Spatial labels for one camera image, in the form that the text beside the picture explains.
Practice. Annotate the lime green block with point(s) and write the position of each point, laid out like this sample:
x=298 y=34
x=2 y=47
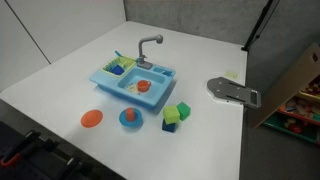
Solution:
x=171 y=114

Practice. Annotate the dark blue block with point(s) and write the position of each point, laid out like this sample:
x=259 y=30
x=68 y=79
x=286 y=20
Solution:
x=168 y=127

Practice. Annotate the dark blue toy cup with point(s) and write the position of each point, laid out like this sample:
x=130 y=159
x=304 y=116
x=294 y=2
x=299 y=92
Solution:
x=117 y=69

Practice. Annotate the grey metal mount plate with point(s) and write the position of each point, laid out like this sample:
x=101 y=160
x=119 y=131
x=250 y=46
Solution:
x=230 y=90

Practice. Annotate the light blue toy sink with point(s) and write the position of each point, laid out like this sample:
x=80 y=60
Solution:
x=110 y=83

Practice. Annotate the yellow sticky note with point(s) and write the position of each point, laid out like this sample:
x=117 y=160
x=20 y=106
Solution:
x=231 y=74

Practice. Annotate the wooden toy shelf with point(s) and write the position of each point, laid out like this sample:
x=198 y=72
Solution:
x=290 y=83

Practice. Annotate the black tripod pole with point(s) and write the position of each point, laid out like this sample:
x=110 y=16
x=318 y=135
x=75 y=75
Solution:
x=257 y=28

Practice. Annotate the orange toy plate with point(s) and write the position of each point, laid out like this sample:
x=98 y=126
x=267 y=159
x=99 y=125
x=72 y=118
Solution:
x=91 y=118

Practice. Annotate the small orange cup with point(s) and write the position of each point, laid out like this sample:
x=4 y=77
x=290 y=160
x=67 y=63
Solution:
x=130 y=114

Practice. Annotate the blue toy bowl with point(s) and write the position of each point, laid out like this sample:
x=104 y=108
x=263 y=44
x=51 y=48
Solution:
x=138 y=120

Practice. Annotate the grey toy faucet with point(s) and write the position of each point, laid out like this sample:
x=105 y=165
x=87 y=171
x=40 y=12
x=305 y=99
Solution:
x=142 y=45

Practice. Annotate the blue toy utensil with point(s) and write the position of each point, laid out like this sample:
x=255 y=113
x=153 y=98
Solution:
x=118 y=53

